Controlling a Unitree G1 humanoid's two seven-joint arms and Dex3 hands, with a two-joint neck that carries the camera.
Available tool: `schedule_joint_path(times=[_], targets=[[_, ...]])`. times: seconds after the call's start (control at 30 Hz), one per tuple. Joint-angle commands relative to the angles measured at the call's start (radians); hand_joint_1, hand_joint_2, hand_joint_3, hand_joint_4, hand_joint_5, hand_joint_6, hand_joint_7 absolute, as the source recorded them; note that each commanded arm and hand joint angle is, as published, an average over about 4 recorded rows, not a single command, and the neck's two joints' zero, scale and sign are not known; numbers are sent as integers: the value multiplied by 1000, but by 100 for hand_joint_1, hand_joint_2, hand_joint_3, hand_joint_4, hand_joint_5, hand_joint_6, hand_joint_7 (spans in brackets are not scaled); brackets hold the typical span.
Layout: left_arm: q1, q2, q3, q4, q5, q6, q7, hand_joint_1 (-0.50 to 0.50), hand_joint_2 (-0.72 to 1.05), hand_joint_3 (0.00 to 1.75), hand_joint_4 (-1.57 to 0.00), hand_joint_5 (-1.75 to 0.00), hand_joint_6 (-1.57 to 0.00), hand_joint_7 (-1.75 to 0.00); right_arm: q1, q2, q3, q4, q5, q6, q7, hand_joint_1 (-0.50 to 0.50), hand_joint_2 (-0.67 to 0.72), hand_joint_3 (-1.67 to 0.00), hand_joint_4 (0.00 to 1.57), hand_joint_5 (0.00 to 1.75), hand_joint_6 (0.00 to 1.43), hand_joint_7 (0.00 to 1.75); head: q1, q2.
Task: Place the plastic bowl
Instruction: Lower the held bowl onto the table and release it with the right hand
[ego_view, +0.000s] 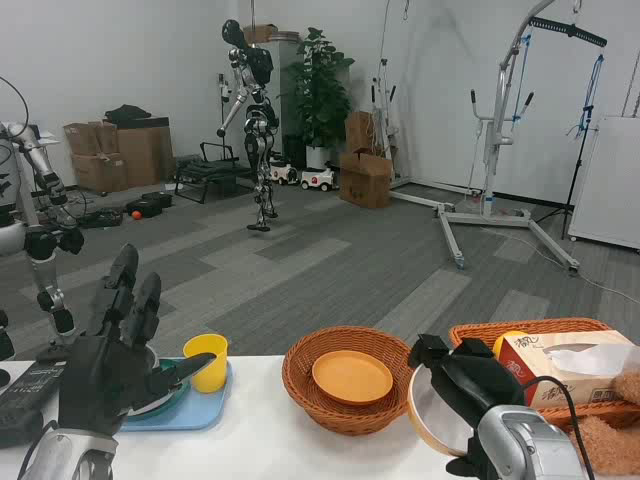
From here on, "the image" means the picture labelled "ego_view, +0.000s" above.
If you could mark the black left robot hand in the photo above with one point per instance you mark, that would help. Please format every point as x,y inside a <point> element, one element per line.
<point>100,380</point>

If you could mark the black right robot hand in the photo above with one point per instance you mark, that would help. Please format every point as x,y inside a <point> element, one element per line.
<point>475,385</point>

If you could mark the white bowl with wooden rim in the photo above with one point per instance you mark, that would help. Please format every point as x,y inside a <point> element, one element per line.
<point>434,420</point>

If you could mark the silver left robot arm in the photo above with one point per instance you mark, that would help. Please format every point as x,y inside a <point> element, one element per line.
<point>65,455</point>

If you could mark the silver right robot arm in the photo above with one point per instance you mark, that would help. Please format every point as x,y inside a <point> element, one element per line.
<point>520,442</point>

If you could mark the yellow round object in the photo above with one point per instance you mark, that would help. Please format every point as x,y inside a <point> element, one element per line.
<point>507,339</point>

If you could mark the green rimmed white plate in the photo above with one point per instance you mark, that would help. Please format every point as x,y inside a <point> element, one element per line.
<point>165,400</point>

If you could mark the red and beige tissue box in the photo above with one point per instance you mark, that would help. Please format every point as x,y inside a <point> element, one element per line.
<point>550,370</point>

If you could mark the black flat electronic device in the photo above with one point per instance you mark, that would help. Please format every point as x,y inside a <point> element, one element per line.
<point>25,400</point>

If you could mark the rectangular brown wicker basket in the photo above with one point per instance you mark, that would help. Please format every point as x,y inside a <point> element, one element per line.
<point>550,327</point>

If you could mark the light blue plastic tray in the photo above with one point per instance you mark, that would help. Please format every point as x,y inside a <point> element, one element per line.
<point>200,412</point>

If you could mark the yellow plastic cup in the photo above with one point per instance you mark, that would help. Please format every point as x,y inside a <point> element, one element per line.
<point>210,375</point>

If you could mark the orange plastic plate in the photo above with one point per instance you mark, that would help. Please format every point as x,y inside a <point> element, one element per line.
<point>352,377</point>

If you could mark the round brown wicker basket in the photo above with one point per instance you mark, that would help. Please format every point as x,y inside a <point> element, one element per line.
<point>350,417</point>

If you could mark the brown plush teddy bear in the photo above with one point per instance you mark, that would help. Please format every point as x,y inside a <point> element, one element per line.
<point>610,440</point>

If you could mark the silver humanoid robot beside table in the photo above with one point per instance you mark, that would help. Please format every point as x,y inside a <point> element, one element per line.
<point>42,240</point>

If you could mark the black bag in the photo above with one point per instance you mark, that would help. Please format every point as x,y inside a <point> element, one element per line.
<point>150,204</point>

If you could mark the stack of brown cardboard boxes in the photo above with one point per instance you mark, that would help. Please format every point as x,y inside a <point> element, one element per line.
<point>130,155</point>

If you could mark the open brown cardboard box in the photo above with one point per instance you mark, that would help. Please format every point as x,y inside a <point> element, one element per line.
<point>365,182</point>

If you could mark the white patient lift stand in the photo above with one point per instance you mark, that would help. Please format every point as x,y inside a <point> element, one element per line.
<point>492,150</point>

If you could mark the white board panel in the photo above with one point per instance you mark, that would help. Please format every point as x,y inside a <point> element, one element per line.
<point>607,185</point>

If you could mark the black tripod stand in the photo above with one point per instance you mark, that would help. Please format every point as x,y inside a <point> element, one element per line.
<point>580,165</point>

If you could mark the white toy car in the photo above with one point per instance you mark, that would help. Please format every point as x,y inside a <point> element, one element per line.
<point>317,180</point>
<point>285,172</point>

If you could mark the tall brown cardboard box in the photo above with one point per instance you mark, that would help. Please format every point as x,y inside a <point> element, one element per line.
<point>360,132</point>

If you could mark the hanging silver black humanoid robot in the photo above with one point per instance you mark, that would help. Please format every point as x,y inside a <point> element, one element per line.
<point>257,130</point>

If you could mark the green potted plant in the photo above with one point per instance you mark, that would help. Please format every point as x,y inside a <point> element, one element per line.
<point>320,95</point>

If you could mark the small cardboard box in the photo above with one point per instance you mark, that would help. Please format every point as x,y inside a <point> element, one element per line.
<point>260,34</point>

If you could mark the black folding bed frame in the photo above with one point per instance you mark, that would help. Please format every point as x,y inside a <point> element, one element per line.
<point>215,175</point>

